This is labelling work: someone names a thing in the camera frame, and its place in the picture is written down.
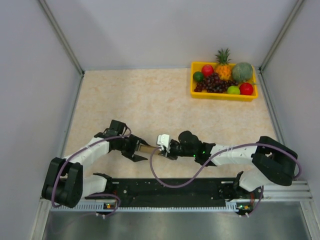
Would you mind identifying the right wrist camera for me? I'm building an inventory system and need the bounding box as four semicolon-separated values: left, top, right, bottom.
156;134;171;153

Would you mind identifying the red apple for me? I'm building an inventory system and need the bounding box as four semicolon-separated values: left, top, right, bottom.
201;64;215;78
239;82;254;96

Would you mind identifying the green melon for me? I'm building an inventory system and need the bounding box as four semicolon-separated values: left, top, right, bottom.
231;62;253;83

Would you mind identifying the light green lime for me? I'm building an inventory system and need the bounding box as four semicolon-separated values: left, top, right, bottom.
227;85;241;95

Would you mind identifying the purple grape bunch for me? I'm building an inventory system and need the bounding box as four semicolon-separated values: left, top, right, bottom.
194;73;238;94

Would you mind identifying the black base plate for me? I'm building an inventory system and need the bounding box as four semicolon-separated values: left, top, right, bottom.
101;177;260;208

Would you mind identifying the yellow plastic tray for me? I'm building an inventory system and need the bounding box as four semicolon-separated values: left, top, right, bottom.
189;61;259;102

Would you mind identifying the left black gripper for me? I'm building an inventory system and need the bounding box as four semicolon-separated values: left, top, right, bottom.
116;134;149;162

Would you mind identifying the aluminium frame rail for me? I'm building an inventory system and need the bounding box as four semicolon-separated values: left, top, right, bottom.
39;181;314;201

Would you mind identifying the dark green lime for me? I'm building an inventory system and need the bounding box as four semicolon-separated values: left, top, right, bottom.
192;71;204;83

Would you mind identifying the brown cardboard box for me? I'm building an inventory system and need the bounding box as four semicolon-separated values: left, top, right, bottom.
138;144;161;155

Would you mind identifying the red apple front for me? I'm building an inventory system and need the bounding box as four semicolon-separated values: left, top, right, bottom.
239;82;254;96

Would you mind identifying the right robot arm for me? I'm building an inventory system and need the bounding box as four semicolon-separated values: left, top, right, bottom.
156;131;298;198

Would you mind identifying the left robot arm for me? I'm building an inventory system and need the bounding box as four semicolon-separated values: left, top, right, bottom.
41;120;149;208

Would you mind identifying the pineapple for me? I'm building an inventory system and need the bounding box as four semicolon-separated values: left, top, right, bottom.
215;48;232;81

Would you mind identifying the red apple back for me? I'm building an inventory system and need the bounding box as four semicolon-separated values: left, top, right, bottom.
201;64;215;78

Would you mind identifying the white cable duct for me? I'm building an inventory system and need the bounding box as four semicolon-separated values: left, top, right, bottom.
73;201;241;213

